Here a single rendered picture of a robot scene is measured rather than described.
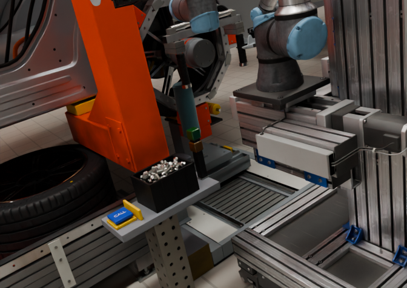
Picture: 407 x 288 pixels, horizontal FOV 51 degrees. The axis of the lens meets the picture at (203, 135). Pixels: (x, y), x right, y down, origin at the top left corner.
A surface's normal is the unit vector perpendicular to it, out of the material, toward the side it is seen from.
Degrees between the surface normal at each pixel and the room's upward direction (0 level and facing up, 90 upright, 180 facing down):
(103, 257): 90
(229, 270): 0
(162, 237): 90
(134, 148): 90
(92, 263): 90
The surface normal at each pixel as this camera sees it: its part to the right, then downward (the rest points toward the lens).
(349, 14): -0.80, 0.36
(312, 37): 0.38, 0.40
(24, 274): 0.60, 0.18
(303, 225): -0.19, -0.91
